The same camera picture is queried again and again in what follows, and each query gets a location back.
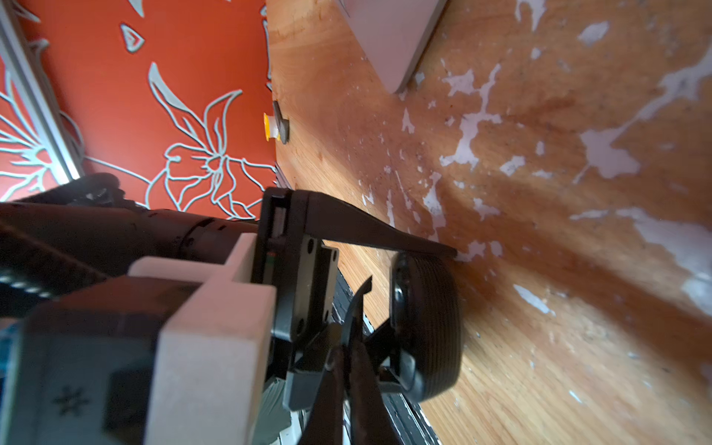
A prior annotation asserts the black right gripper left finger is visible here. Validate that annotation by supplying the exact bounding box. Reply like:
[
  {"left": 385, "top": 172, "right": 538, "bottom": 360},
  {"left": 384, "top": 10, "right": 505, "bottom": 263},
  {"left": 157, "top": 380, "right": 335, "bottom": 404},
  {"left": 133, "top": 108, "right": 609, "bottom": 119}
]
[{"left": 299, "top": 346, "right": 345, "bottom": 445}]

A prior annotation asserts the yellow tape roll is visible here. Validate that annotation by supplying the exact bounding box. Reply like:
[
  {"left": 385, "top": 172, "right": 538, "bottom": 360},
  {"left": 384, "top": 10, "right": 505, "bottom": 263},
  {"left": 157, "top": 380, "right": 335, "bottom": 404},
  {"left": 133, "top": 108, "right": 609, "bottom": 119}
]
[{"left": 263, "top": 114, "right": 279, "bottom": 141}]

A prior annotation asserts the black wireless mouse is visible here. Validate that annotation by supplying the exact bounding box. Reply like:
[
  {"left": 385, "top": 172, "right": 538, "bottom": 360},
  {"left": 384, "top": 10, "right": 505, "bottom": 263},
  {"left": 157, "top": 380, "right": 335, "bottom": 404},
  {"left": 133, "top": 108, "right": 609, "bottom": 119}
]
[{"left": 389, "top": 252, "right": 463, "bottom": 403}]

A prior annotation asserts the grey metal hex key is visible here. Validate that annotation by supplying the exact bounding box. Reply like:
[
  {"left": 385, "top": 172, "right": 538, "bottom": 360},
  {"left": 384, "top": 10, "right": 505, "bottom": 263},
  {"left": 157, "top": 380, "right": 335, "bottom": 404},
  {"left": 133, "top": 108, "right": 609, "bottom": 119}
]
[{"left": 273, "top": 100, "right": 289, "bottom": 145}]

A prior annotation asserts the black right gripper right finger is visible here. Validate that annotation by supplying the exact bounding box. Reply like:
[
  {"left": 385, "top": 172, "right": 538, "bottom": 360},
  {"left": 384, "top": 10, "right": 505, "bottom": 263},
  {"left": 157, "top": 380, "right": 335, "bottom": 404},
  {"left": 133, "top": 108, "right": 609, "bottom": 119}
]
[{"left": 349, "top": 340, "right": 400, "bottom": 445}]

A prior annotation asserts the silver open laptop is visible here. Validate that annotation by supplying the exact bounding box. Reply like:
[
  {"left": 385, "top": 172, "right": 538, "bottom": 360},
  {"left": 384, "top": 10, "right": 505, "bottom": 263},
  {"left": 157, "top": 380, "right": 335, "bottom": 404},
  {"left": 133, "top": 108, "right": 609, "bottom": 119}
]
[{"left": 336, "top": 0, "right": 447, "bottom": 94}]

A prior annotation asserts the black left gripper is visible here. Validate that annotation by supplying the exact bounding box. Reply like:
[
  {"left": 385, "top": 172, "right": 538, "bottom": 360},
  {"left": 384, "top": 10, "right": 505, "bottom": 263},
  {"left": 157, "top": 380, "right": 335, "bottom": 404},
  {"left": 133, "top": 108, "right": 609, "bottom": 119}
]
[{"left": 251, "top": 187, "right": 457, "bottom": 398}]

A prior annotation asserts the aluminium frame rail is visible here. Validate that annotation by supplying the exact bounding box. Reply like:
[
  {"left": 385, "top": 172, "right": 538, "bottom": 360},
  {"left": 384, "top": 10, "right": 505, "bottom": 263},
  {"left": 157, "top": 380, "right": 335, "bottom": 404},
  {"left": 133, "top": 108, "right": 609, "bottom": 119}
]
[{"left": 1, "top": 1, "right": 83, "bottom": 184}]

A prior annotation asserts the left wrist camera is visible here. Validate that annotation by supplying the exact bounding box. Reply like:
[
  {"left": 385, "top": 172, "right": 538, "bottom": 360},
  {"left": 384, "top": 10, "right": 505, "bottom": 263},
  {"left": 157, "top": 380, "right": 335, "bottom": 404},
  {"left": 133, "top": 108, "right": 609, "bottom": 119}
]
[{"left": 1, "top": 234, "right": 276, "bottom": 444}]

